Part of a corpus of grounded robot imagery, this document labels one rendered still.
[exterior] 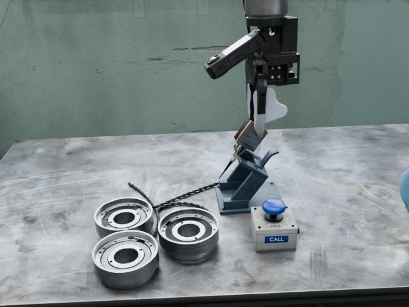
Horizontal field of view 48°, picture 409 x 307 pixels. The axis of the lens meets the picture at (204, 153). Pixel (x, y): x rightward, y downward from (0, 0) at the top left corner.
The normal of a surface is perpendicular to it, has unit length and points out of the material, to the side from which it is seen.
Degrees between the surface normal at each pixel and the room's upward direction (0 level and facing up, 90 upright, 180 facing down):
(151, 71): 90
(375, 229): 0
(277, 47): 84
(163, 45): 90
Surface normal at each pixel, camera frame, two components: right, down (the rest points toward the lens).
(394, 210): -0.04, -0.89
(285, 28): 0.15, 0.35
